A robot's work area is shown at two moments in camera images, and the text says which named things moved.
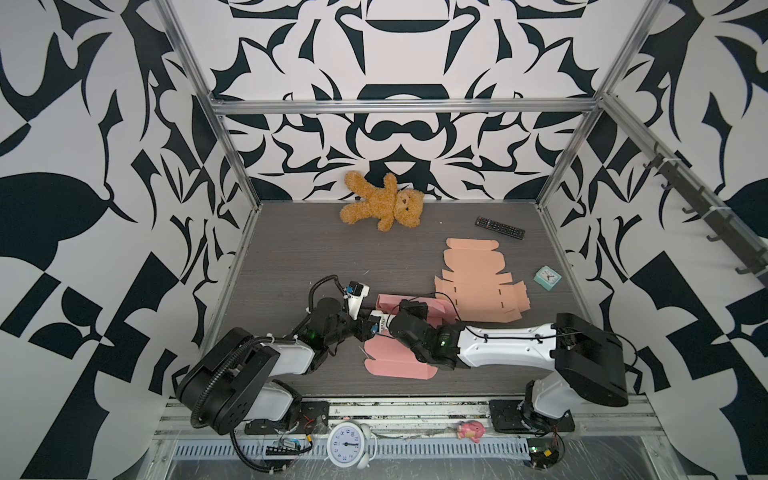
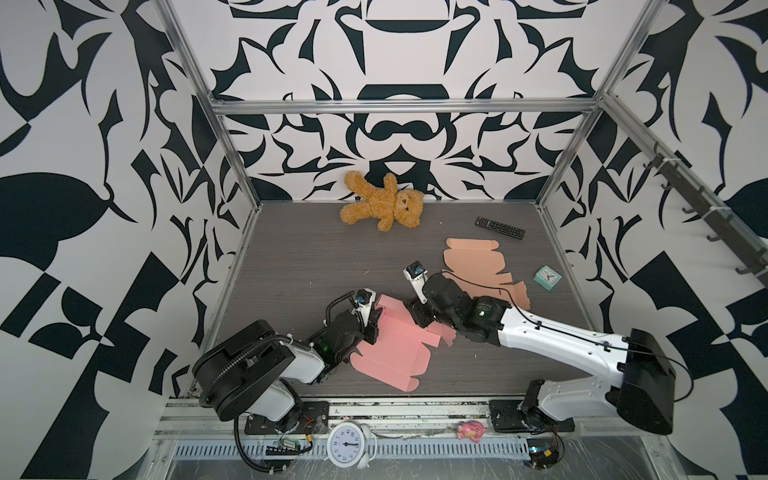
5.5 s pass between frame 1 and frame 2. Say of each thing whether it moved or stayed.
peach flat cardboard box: stayed
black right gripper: moved
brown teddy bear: stayed
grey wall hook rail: stayed
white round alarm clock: stayed
